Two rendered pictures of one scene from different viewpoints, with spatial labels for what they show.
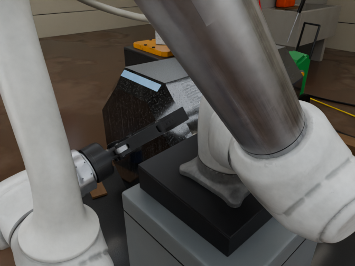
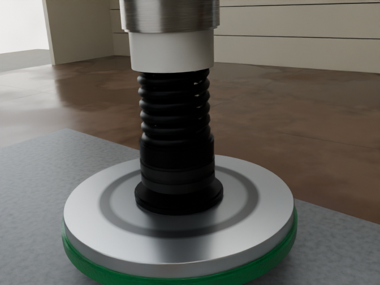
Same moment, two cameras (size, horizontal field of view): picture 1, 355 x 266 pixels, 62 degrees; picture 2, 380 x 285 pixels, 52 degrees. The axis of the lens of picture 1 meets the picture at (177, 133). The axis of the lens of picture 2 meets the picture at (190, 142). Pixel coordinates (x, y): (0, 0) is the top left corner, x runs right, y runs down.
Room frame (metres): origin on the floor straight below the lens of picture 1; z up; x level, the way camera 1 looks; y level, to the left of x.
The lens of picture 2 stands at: (1.70, -0.49, 1.09)
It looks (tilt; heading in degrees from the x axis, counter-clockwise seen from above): 20 degrees down; 79
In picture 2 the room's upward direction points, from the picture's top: 2 degrees counter-clockwise
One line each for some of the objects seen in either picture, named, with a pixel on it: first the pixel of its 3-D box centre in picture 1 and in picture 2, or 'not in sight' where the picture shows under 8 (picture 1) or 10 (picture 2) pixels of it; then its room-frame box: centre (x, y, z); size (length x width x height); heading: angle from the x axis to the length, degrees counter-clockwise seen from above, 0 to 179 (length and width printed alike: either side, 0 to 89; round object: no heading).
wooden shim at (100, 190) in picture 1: (95, 185); not in sight; (1.63, 0.57, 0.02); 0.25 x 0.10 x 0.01; 29
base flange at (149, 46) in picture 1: (169, 45); not in sight; (2.63, 0.07, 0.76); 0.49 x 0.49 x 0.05; 39
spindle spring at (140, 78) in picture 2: not in sight; (174, 93); (1.75, -0.16, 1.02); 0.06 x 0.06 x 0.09
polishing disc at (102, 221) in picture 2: not in sight; (179, 199); (1.75, -0.16, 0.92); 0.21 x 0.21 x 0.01
